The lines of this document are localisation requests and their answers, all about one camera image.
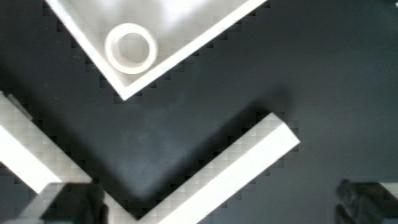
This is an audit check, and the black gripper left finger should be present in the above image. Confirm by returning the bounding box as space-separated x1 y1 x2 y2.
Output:
16 181 110 224

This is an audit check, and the white square tabletop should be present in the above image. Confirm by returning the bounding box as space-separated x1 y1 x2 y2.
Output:
44 0 266 98

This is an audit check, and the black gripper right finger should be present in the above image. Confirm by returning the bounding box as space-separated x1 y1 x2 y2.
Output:
334 180 398 224

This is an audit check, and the white U-shaped fence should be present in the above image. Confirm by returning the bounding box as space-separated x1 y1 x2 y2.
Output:
0 92 300 224

